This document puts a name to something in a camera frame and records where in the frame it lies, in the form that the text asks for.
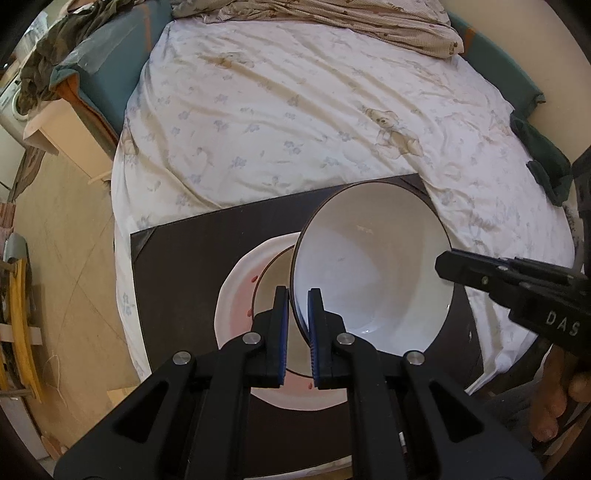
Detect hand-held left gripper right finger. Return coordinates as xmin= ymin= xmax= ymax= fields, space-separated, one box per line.
xmin=307 ymin=287 xmax=544 ymax=480

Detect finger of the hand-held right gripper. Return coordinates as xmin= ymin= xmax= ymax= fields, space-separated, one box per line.
xmin=436 ymin=250 xmax=526 ymax=302
xmin=498 ymin=256 xmax=583 ymax=285

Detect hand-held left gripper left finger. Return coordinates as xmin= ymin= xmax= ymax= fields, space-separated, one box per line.
xmin=54 ymin=286 xmax=291 ymax=480

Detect large pink strawberry plate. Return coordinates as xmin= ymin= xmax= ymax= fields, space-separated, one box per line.
xmin=216 ymin=232 xmax=352 ymax=411

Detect white leaf-print bowl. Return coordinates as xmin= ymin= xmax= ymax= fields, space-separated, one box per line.
xmin=251 ymin=244 xmax=320 ymax=377
xmin=290 ymin=181 xmax=456 ymax=359

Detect person's right hand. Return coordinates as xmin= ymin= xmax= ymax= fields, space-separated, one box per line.
xmin=529 ymin=344 xmax=591 ymax=442

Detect dark brown board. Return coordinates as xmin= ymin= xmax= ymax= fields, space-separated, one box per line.
xmin=130 ymin=173 xmax=485 ymax=480

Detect dark green cloth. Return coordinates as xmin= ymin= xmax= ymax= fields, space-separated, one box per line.
xmin=510 ymin=113 xmax=574 ymax=207

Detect yellow wooden rack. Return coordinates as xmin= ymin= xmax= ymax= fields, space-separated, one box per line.
xmin=0 ymin=257 xmax=45 ymax=403

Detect grey stool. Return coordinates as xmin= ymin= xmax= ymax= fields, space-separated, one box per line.
xmin=2 ymin=232 xmax=29 ymax=265

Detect beige printed blanket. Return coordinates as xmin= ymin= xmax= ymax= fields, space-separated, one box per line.
xmin=171 ymin=0 xmax=465 ymax=59

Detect white nightstand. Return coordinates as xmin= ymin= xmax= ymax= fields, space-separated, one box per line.
xmin=22 ymin=95 xmax=119 ymax=186

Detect brown patterned rug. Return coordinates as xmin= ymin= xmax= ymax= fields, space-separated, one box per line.
xmin=8 ymin=148 xmax=48 ymax=205

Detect white washing machine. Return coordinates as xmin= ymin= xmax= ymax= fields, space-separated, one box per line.
xmin=0 ymin=76 xmax=29 ymax=149

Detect camouflage garment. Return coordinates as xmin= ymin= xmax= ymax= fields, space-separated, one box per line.
xmin=20 ymin=0 xmax=154 ymax=100

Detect white string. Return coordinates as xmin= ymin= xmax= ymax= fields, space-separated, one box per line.
xmin=43 ymin=352 xmax=64 ymax=394

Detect teal padded bed frame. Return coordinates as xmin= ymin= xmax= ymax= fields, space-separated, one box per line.
xmin=50 ymin=4 xmax=546 ymax=154

